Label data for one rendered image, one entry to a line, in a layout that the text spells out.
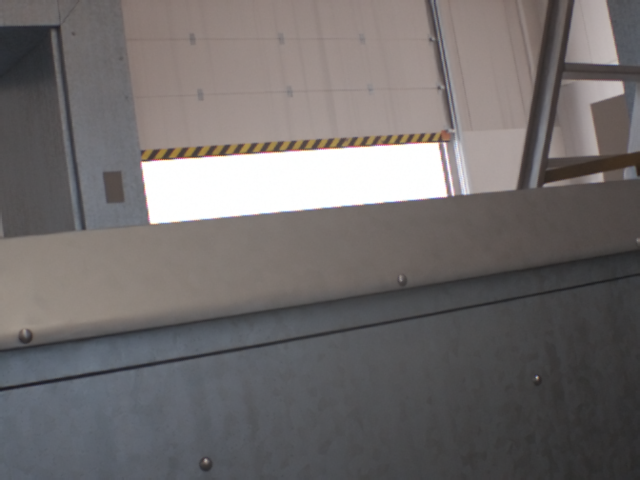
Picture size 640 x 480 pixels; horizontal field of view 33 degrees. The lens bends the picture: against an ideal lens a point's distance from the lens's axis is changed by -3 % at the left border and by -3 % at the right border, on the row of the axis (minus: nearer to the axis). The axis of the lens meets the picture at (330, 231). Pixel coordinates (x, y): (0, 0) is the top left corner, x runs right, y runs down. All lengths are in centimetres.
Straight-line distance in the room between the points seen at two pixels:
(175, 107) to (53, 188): 893
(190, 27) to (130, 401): 1155
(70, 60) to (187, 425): 220
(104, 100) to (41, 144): 26
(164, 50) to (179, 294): 1133
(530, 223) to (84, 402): 36
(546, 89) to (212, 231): 205
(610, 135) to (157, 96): 591
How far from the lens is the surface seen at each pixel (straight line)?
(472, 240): 78
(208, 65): 1214
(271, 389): 71
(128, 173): 281
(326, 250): 70
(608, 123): 718
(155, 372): 67
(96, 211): 276
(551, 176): 266
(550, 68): 266
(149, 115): 1167
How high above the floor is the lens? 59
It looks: 3 degrees up
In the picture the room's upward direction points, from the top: 9 degrees counter-clockwise
